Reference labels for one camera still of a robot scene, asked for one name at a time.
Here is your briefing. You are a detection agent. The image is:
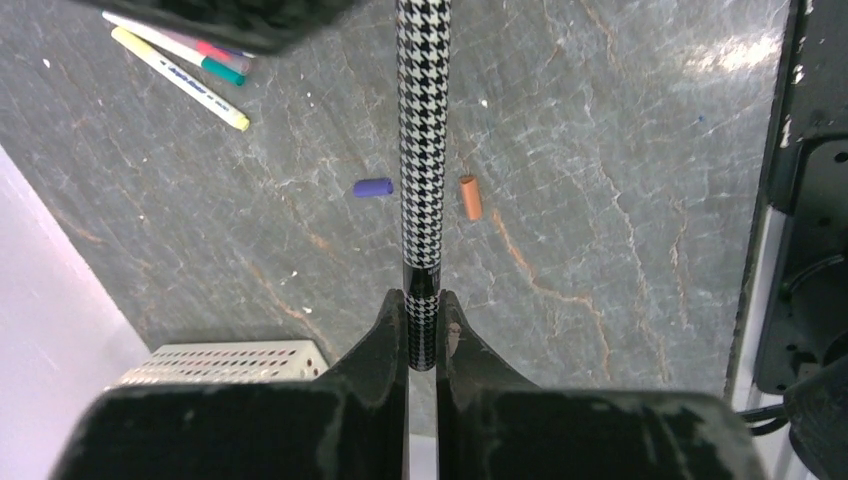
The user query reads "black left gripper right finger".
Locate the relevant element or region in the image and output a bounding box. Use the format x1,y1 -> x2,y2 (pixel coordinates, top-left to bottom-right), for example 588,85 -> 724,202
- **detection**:
436,291 -> 764,479

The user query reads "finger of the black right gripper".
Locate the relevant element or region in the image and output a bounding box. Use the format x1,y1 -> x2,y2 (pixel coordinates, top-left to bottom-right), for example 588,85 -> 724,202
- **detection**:
82,0 -> 358,55

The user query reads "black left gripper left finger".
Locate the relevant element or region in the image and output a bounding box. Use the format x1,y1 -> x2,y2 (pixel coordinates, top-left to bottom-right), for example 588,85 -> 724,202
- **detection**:
51,290 -> 409,479

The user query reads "purple pen cap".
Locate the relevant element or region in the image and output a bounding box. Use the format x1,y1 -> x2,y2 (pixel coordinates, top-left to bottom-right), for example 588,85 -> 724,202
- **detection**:
352,177 -> 394,198

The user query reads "brown pen cap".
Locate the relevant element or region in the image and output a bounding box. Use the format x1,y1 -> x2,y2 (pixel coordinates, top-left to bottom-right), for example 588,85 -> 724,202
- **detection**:
459,175 -> 483,221

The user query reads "houndstooth pen cap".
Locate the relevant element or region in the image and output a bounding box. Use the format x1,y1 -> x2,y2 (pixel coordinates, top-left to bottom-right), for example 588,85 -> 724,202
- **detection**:
405,295 -> 438,372

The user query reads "pink pen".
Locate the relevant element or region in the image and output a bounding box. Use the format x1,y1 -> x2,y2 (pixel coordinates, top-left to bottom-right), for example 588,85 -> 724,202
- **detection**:
166,33 -> 251,75

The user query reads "white pen with yellow cap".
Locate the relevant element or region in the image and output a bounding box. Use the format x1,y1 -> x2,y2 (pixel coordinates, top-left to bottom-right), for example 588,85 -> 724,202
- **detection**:
110,27 -> 251,132

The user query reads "white pen with teal cap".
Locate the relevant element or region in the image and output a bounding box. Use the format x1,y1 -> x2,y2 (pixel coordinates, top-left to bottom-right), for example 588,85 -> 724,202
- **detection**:
101,11 -> 245,86

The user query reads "white perforated plastic basket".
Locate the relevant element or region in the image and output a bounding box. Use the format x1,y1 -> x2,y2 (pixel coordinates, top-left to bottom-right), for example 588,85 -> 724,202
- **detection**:
113,340 -> 330,388

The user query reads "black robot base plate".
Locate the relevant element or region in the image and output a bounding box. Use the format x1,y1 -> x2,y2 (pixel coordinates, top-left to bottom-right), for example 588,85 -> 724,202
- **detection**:
725,0 -> 848,480

